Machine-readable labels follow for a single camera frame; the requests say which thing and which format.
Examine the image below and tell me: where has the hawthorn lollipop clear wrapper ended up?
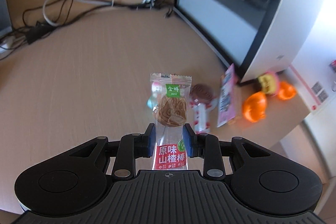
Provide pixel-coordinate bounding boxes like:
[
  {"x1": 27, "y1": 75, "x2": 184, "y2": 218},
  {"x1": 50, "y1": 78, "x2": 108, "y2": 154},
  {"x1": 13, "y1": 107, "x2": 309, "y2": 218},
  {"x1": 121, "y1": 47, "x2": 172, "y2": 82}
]
[{"x1": 148, "y1": 73, "x2": 192, "y2": 170}]

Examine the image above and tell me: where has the pink yellow snack packet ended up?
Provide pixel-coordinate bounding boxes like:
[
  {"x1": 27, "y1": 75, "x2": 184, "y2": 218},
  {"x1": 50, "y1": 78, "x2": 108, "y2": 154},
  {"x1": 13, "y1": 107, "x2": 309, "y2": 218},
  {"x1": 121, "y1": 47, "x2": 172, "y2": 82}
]
[{"x1": 217, "y1": 64, "x2": 242, "y2": 127}]

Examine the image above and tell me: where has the red white wrapped lollipop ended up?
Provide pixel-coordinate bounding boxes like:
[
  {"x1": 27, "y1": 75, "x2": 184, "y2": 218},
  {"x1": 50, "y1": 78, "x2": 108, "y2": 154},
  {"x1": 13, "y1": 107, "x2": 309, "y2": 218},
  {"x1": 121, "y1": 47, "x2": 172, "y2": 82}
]
[{"x1": 190, "y1": 84, "x2": 218, "y2": 134}]

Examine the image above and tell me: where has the orange plastic cup left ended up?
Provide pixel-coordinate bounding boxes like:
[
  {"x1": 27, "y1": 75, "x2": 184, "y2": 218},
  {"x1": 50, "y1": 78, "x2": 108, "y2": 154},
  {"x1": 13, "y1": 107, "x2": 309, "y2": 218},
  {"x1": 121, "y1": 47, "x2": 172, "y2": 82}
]
[{"x1": 242, "y1": 92, "x2": 267, "y2": 123}]

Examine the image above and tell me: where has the orange plastic cup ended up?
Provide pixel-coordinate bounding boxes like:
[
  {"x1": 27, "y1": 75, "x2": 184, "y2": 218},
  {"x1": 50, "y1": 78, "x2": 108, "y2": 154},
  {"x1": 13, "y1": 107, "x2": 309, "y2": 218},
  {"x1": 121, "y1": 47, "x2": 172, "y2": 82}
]
[
  {"x1": 277, "y1": 81, "x2": 297, "y2": 101},
  {"x1": 242, "y1": 92, "x2": 267, "y2": 123}
]

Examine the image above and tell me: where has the yellow pink plush toy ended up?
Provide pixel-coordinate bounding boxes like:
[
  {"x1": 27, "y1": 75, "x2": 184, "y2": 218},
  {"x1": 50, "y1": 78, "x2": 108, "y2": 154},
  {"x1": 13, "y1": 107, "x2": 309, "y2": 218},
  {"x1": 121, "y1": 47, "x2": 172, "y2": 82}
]
[{"x1": 254, "y1": 71, "x2": 280, "y2": 96}]

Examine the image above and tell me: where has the orange plastic cup right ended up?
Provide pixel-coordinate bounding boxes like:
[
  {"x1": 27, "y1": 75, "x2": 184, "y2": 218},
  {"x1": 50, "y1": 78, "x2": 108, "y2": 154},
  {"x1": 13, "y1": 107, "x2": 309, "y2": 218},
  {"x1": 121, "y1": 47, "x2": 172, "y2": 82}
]
[{"x1": 277, "y1": 81, "x2": 297, "y2": 101}]

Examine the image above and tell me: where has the white computer tower case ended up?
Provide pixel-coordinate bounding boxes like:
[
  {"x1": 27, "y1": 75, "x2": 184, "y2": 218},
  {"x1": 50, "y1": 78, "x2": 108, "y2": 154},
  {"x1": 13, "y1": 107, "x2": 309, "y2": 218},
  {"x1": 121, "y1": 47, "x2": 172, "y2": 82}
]
[{"x1": 174, "y1": 0, "x2": 322, "y2": 83}]

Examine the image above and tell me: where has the black computer monitor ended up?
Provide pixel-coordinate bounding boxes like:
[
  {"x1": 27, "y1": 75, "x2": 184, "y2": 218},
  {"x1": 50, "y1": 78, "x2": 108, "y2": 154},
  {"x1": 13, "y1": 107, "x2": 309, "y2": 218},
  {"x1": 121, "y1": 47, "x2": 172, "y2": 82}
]
[{"x1": 0, "y1": 0, "x2": 12, "y2": 36}]

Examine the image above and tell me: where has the grey white cable bundle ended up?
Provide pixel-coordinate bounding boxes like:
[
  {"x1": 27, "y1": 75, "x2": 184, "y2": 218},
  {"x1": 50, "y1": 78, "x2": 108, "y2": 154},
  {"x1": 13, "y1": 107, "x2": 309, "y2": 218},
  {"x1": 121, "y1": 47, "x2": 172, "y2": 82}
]
[{"x1": 0, "y1": 0, "x2": 180, "y2": 57}]

